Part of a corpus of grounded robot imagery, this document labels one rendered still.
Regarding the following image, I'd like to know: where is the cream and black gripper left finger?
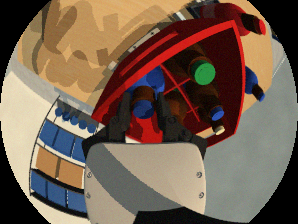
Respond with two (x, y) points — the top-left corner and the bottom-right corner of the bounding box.
(81, 92), (132, 160)

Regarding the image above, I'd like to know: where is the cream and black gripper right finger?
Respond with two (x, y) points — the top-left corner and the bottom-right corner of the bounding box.
(156, 92), (208, 160)

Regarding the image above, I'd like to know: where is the brown bottle with cream cap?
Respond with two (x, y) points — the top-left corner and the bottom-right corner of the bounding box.
(197, 108), (225, 135)

